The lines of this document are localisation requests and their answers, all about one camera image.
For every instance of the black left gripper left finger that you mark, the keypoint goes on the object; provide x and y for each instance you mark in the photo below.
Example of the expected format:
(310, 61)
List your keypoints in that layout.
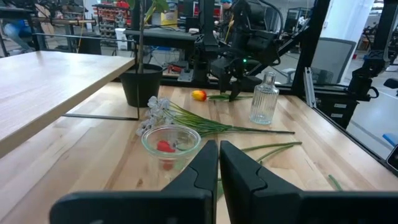
(186, 202)

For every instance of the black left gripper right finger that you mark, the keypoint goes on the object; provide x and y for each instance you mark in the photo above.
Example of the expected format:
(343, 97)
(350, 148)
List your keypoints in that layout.
(264, 202)

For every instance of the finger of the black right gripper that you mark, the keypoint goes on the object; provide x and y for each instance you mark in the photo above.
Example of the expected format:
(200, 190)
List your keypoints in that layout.
(235, 90)
(226, 81)

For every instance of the yellow tulip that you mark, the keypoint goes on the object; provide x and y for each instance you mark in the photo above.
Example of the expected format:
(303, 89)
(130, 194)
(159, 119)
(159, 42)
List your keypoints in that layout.
(199, 95)

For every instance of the ribbed glass bottle vase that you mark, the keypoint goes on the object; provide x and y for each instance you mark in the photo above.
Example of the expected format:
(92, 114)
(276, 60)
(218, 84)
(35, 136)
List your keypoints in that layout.
(264, 102)

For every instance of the white flower spray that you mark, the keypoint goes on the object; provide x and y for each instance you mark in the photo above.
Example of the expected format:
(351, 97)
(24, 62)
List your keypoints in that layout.
(186, 119)

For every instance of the red tulip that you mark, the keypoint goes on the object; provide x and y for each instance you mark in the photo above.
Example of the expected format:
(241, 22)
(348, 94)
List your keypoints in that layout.
(164, 146)

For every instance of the smooth clear glass vase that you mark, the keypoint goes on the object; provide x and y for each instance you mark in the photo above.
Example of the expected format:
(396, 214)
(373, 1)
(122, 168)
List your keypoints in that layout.
(152, 146)

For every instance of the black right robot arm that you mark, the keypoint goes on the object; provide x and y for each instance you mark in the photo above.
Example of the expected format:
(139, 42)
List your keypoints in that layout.
(258, 43)

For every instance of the person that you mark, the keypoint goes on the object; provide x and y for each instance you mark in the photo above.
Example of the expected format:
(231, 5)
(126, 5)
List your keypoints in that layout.
(226, 15)

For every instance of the red hand tool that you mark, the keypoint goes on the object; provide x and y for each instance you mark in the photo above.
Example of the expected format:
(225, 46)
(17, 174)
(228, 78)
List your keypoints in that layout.
(174, 68)

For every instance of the silver aluminium bar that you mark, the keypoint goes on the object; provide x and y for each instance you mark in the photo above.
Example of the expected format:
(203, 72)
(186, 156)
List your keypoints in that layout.
(310, 87)

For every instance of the black background workbench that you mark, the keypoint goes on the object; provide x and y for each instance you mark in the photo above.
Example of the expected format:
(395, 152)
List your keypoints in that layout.
(161, 35)

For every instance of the green plant black pot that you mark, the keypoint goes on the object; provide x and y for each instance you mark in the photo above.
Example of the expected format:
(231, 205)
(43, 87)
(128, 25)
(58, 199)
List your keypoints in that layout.
(141, 85)

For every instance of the black drawer cabinet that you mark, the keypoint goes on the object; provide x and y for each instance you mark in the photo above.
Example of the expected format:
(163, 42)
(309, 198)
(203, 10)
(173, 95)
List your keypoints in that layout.
(335, 109)

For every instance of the grey office chair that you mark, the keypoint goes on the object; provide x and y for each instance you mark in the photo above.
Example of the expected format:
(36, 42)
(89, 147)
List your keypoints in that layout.
(335, 56)

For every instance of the red parts bin rack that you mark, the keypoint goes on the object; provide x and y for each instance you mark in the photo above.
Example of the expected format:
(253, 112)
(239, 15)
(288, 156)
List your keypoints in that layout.
(109, 15)

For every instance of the grey metal bracket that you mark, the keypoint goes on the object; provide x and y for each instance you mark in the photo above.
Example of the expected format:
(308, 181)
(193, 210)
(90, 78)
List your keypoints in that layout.
(186, 74)

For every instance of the black aluminium rig frame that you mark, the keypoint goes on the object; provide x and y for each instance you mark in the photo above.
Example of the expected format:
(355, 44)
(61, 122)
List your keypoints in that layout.
(311, 46)

